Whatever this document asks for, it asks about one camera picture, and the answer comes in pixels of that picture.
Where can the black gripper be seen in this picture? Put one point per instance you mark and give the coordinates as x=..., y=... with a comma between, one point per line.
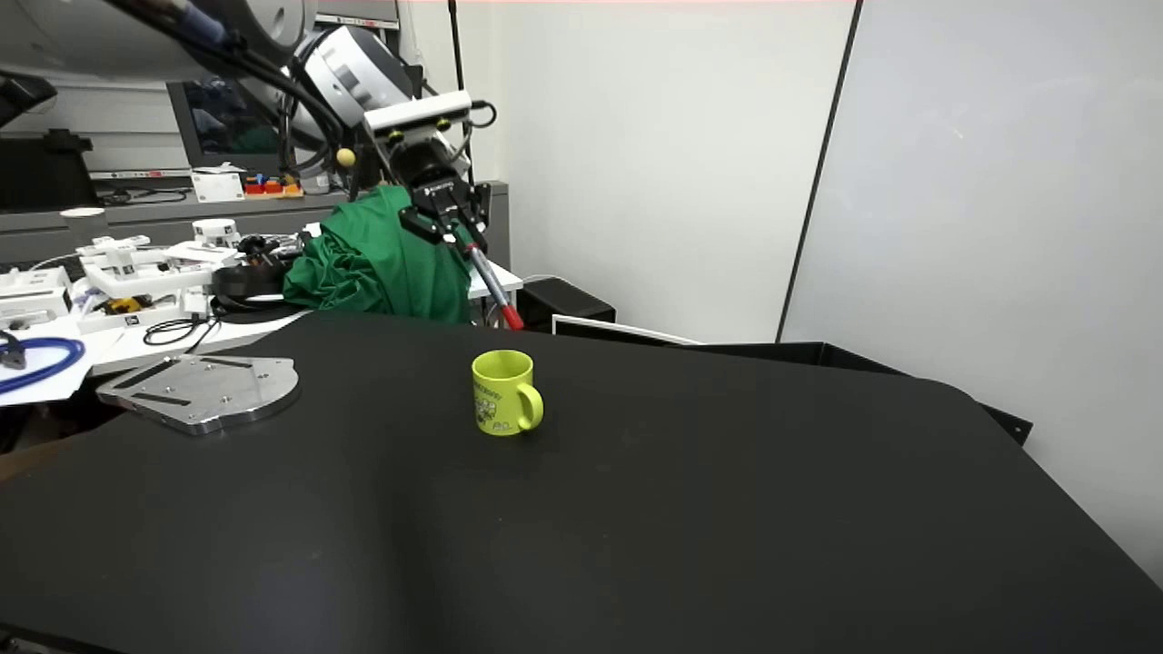
x=430, y=168

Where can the red capped black marker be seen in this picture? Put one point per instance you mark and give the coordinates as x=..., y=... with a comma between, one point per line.
x=513, y=321

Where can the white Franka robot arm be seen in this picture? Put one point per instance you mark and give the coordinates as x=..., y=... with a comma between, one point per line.
x=349, y=65

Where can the green cloth pile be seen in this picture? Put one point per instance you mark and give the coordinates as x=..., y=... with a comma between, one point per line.
x=365, y=274

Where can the small black case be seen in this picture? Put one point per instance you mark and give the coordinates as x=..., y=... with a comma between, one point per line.
x=565, y=301

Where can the yellow-green mug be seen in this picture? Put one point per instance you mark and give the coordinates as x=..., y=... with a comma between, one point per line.
x=497, y=395

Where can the small white box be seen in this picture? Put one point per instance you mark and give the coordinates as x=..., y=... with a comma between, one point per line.
x=220, y=183

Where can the silver metal mounting plate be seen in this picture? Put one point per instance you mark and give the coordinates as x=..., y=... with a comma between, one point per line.
x=203, y=390

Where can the grey workbench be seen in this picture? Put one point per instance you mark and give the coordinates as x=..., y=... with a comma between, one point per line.
x=148, y=215

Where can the white printed parts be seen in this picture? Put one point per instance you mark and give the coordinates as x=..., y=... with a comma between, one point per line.
x=134, y=260

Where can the white side table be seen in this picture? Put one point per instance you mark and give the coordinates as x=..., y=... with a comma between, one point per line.
x=115, y=351

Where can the black table cover sheet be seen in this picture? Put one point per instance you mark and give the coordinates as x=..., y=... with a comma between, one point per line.
x=727, y=519

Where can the black equipment box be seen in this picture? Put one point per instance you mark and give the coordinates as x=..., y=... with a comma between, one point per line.
x=42, y=168

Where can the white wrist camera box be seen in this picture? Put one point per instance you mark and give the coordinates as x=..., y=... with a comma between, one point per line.
x=420, y=111

